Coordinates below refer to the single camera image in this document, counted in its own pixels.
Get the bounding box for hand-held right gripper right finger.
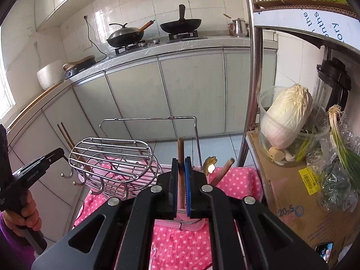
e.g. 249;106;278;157
184;156;329;270

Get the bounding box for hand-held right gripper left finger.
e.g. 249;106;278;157
31;157;180;270

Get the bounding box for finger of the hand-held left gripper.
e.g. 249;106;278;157
39;148;66;175

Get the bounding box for light wooden chopstick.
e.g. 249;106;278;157
61;122;93;172
57;124;85;172

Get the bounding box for gold metal spoon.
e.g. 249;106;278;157
203;157;218;176

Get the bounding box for dark brown chopstick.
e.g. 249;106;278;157
177;137;185;210
209;157;235;187

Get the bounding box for metal wire utensil rack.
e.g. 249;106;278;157
61;116;203;230

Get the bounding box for person's left forearm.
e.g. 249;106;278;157
0;211;36;270

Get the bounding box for person's left hand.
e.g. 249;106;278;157
2;190;43;232

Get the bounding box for pink polka dot towel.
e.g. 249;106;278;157
73;157;263;270

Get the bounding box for white rice cooker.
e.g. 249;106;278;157
36;59;66;91

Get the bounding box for black electric griddle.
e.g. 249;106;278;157
62;55;96;80

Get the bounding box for grey kitchen cabinets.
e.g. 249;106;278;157
6;46;277;239

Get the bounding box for cardboard box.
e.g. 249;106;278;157
246;131;360;262

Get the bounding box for napa cabbage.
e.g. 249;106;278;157
260;84;313;149

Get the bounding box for clear plastic container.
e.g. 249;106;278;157
256;88;331;168

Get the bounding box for black wok with lid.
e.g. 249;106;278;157
106;20;156;48

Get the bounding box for metal shelf rack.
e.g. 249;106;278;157
242;0;360;169

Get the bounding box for grey kitchen countertop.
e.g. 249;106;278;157
6;35;252;131

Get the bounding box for gas stove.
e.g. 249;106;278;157
103;31;209;55

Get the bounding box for plastic bag of greens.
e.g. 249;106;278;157
308;118;360;213

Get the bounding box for black smartphone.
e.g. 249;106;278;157
314;241;335;261

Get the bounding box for green onions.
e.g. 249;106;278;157
328;105;360;186

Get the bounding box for brown jar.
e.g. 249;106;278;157
223;13;235;36

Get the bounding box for metal kettle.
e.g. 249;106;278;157
232;18;249;38

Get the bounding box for black blender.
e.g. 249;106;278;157
316;57;352;110

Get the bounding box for printed cardboard sheet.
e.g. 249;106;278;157
253;0;360;47

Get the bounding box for black power cable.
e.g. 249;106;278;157
84;15;109;62

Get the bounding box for upper wall cabinet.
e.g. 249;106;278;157
34;0;93;33

